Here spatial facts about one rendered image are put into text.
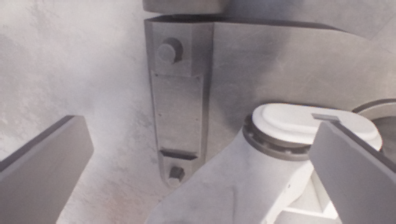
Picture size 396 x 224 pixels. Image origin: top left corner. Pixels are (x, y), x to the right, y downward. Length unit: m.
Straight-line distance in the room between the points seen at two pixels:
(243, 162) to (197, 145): 0.25
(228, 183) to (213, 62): 0.27
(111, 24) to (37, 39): 0.33
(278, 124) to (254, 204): 0.14
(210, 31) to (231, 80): 0.12
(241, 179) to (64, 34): 0.75
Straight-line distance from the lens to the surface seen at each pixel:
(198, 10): 0.43
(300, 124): 0.36
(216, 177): 0.30
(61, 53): 0.90
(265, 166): 0.33
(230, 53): 0.45
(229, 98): 0.49
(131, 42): 0.71
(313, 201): 0.50
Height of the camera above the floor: 0.61
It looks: 58 degrees down
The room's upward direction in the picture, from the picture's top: 157 degrees counter-clockwise
